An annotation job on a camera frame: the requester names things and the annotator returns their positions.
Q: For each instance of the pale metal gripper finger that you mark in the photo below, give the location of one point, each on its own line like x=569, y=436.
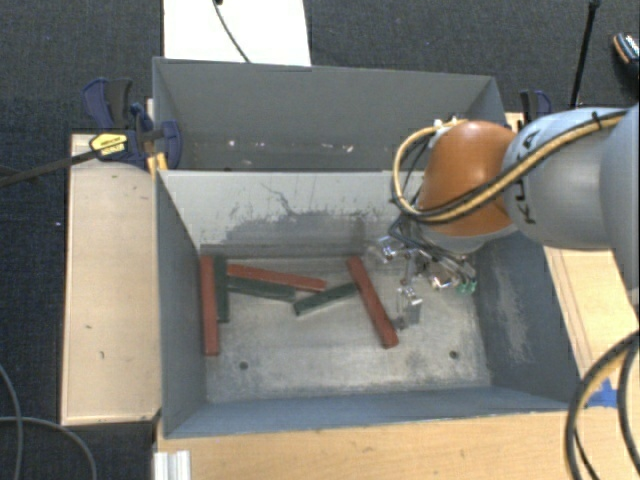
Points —
x=385, y=251
x=411, y=307

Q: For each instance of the grey metal bin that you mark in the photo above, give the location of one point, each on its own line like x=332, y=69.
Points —
x=325, y=348

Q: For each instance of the red-brown flat block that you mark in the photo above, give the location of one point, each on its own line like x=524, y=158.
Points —
x=209, y=308
x=280, y=277
x=372, y=303

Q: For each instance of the pale wood board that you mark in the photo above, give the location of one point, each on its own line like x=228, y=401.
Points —
x=110, y=288

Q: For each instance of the dark green flat block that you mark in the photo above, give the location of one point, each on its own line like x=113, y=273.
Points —
x=260, y=290
x=325, y=299
x=222, y=293

